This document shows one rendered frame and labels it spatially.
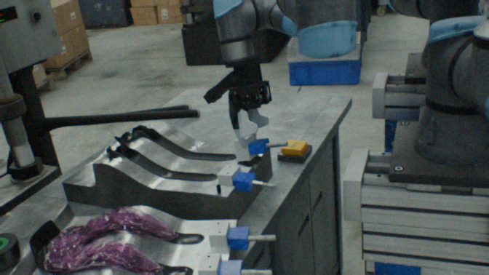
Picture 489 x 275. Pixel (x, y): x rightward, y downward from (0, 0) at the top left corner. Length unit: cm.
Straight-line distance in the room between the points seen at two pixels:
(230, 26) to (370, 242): 56
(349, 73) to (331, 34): 377
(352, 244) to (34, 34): 161
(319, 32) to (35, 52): 134
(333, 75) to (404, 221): 350
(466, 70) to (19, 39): 140
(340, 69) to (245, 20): 324
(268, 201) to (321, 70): 322
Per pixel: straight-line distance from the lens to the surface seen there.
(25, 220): 119
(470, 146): 90
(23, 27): 182
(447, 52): 86
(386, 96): 140
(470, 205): 96
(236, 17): 118
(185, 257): 103
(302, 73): 445
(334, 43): 64
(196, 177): 125
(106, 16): 828
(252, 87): 118
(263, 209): 124
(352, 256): 237
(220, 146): 138
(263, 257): 137
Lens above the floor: 147
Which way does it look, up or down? 25 degrees down
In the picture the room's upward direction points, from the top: 7 degrees counter-clockwise
